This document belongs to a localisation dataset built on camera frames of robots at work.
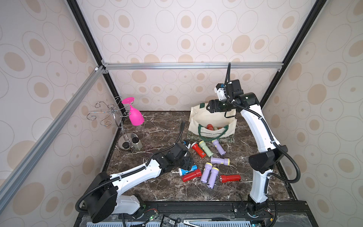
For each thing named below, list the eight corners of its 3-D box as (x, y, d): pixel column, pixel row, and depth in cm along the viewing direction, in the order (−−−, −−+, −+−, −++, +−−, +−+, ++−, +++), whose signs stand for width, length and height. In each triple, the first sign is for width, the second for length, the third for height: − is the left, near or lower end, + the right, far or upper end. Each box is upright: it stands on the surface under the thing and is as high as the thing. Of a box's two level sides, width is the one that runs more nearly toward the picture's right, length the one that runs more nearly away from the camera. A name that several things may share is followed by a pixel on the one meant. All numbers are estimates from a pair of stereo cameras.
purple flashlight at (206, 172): (199, 180, 85) (200, 179, 83) (206, 163, 92) (206, 161, 90) (206, 183, 84) (206, 182, 82) (212, 166, 91) (213, 163, 89)
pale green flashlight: (209, 157, 94) (210, 155, 92) (198, 144, 101) (199, 141, 99) (213, 155, 96) (214, 153, 93) (202, 142, 102) (202, 139, 100)
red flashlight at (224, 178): (220, 182, 85) (221, 180, 82) (219, 176, 87) (220, 174, 84) (240, 183, 85) (242, 180, 82) (239, 176, 87) (241, 174, 85)
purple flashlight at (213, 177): (205, 186, 84) (206, 184, 81) (211, 168, 91) (212, 166, 88) (213, 190, 82) (214, 188, 80) (219, 171, 90) (220, 168, 87)
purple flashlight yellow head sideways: (210, 163, 92) (211, 160, 89) (210, 158, 94) (211, 156, 91) (228, 166, 91) (230, 163, 88) (228, 161, 93) (229, 158, 90)
